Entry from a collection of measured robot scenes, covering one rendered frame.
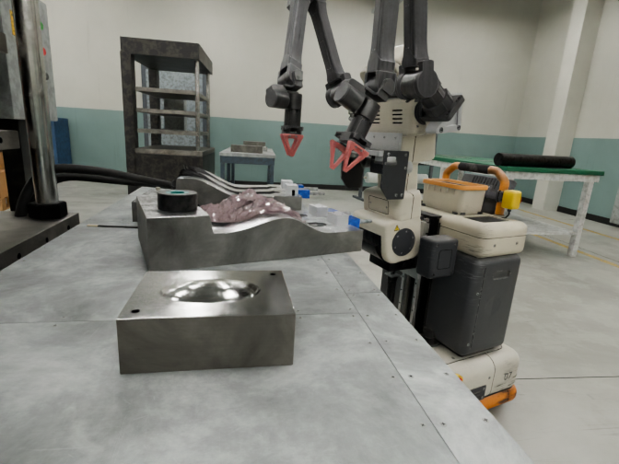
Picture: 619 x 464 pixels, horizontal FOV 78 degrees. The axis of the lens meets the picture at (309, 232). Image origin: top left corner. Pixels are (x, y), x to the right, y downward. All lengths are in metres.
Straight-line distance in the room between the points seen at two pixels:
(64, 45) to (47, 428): 8.27
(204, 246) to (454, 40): 8.25
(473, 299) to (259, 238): 0.92
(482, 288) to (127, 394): 1.27
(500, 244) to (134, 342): 1.28
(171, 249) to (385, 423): 0.52
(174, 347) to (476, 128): 8.66
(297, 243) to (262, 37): 7.19
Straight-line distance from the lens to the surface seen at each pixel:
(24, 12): 1.39
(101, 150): 8.33
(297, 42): 1.46
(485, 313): 1.59
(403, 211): 1.37
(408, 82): 1.18
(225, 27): 7.99
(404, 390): 0.49
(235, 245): 0.82
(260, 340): 0.48
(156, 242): 0.78
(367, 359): 0.53
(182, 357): 0.49
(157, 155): 5.28
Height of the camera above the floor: 1.08
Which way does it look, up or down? 14 degrees down
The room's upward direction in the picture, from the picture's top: 4 degrees clockwise
